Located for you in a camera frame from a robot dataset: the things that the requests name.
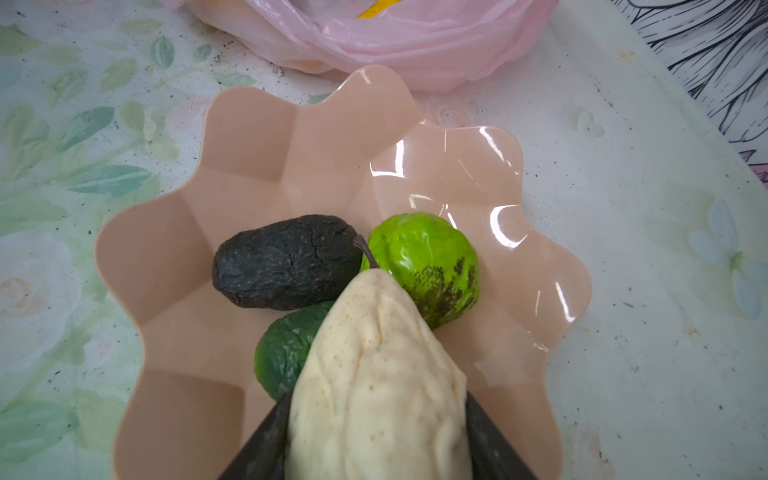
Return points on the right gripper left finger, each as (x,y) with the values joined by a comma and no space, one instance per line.
(262,456)

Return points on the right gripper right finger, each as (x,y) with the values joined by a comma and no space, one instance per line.
(492,456)

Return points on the pink flower-shaped bowl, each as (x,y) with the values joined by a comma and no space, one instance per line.
(266,223)

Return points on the green fake lime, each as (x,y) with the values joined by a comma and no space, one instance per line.
(282,350)

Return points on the beige fake garlic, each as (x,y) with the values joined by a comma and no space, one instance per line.
(378,396)

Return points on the dark fake avocado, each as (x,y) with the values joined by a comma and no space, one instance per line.
(288,265)

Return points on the bright green fake fruit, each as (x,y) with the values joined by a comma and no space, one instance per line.
(433,261)

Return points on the pink plastic bag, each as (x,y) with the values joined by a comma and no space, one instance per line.
(431,45)

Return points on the yellow fake fruit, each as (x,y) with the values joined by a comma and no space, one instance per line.
(376,8)

